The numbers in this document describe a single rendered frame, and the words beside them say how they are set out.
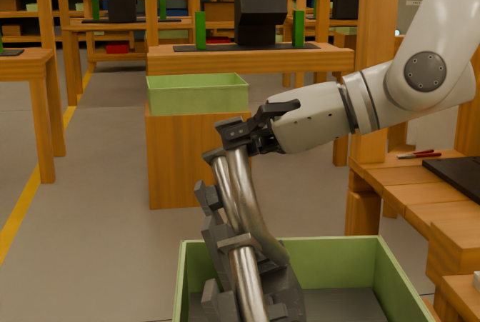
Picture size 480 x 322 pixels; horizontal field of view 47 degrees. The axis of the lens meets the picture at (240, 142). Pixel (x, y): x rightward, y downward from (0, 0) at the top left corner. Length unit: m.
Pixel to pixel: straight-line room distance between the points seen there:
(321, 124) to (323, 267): 0.52
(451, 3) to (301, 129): 0.24
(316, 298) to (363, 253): 0.13
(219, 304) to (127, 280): 2.27
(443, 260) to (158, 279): 1.76
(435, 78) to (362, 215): 1.29
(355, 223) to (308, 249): 0.76
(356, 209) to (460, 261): 0.62
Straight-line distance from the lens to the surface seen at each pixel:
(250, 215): 0.74
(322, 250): 1.18
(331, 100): 0.72
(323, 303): 1.18
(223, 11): 8.40
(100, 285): 2.89
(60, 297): 2.85
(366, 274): 1.23
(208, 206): 0.94
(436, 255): 1.44
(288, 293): 1.00
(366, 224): 1.94
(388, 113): 0.74
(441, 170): 1.80
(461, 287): 1.29
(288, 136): 0.75
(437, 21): 0.68
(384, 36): 1.77
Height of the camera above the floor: 1.50
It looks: 18 degrees down
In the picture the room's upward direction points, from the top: straight up
